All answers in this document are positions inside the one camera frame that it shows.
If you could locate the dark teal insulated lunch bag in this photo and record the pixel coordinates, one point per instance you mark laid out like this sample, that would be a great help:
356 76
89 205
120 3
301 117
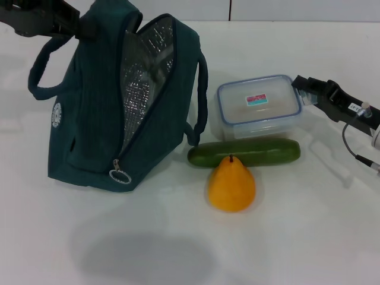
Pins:
89 118

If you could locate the green cucumber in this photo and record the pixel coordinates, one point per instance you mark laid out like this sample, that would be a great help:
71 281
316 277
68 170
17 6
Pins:
267 151

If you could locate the orange yellow toy pear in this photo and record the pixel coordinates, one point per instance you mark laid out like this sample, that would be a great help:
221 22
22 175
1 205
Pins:
231 190

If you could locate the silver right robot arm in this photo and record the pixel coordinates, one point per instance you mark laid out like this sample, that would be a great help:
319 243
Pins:
377 141

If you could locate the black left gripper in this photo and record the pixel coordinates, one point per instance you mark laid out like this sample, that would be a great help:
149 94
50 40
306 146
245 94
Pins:
29 17

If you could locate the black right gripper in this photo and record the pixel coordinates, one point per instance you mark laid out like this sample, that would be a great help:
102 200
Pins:
347 110

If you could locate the clear food container blue seal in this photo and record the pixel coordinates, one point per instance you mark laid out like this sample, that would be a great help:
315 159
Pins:
237 110

